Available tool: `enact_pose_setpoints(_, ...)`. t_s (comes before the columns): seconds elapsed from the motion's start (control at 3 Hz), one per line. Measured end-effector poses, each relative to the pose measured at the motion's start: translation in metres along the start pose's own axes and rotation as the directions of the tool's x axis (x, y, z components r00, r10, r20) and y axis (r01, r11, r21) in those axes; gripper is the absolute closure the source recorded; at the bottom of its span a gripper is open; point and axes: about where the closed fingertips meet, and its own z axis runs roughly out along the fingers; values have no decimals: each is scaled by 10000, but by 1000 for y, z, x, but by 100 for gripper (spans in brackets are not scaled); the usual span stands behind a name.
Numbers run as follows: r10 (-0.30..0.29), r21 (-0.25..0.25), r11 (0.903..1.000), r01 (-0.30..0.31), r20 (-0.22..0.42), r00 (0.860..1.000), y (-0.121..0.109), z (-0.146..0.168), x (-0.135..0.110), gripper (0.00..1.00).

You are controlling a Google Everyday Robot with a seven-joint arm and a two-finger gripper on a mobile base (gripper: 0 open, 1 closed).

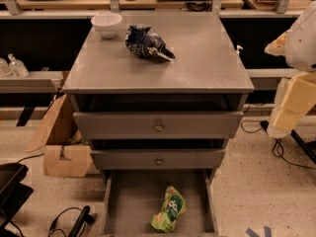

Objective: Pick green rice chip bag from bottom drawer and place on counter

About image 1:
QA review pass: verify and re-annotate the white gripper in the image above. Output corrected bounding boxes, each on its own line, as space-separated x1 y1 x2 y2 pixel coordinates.
265 31 316 138

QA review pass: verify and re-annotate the green rice chip bag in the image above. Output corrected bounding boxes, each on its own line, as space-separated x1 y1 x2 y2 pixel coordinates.
151 186 188 233

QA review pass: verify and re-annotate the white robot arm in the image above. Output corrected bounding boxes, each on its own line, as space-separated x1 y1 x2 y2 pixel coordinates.
265 1 316 138

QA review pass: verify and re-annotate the grey middle drawer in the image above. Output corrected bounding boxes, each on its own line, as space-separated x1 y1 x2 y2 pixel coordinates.
91 149 225 170

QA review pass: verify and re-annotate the grey drawer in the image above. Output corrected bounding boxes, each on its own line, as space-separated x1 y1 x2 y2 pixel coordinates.
91 149 225 170
101 170 219 237
73 112 243 140

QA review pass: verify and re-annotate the grey top drawer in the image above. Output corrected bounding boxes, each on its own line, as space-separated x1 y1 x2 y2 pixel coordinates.
73 112 243 140

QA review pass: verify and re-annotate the grey drawer cabinet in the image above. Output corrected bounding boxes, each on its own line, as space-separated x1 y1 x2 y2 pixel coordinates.
63 11 254 227

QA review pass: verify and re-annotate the blue chip bag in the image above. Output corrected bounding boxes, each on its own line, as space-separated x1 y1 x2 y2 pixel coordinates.
125 25 176 62

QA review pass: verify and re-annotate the grey bottom drawer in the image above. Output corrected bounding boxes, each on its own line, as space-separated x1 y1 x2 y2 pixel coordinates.
101 170 219 237

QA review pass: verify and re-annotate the white pump bottle top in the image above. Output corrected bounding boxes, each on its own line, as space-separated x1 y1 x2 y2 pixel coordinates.
236 44 244 54

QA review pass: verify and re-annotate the white bowl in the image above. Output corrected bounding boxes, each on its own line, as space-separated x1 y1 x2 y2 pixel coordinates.
91 12 122 39

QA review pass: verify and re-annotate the cardboard box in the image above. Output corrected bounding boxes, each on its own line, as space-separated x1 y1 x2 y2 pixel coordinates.
26 95 93 178

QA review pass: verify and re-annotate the black floor cable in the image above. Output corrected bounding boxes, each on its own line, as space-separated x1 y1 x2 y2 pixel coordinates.
240 118 316 170

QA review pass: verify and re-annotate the black headset with cable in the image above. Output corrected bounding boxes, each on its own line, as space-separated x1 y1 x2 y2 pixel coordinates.
47 205 95 237

